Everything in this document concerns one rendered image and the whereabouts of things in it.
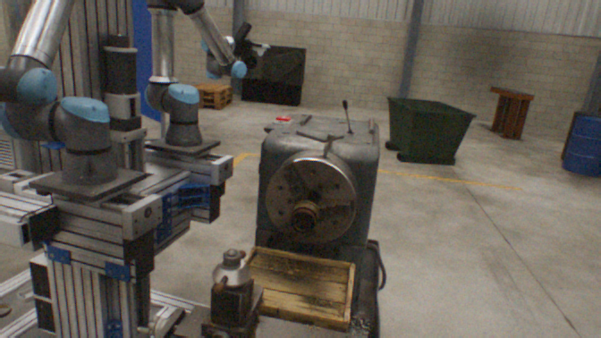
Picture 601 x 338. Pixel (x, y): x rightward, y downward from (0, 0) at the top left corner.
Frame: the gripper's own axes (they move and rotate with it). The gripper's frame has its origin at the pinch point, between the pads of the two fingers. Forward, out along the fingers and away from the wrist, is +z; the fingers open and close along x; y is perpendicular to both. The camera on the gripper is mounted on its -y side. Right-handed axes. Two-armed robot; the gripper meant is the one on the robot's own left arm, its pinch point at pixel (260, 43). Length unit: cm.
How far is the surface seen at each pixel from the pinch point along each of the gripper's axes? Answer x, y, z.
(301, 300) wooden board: 100, 57, -73
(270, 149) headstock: 56, 30, -45
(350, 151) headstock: 81, 24, -31
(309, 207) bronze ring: 88, 35, -60
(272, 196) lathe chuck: 70, 41, -57
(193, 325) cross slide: 93, 49, -106
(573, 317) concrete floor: 189, 133, 141
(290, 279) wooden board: 91, 58, -67
